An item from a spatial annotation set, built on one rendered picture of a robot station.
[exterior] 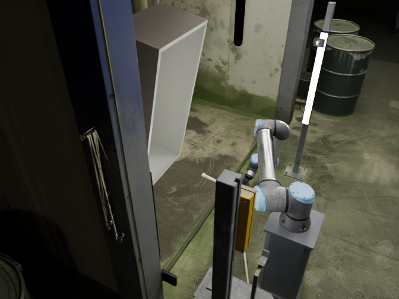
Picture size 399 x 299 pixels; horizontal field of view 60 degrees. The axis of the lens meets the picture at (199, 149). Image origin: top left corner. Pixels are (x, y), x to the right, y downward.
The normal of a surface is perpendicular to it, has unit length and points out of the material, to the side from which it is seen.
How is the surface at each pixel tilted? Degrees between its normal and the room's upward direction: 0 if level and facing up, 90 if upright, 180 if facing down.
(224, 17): 90
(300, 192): 5
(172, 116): 90
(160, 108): 90
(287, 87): 90
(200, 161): 0
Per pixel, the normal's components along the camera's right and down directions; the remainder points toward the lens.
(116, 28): 0.88, 0.29
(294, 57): -0.47, 0.52
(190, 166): 0.00, -0.81
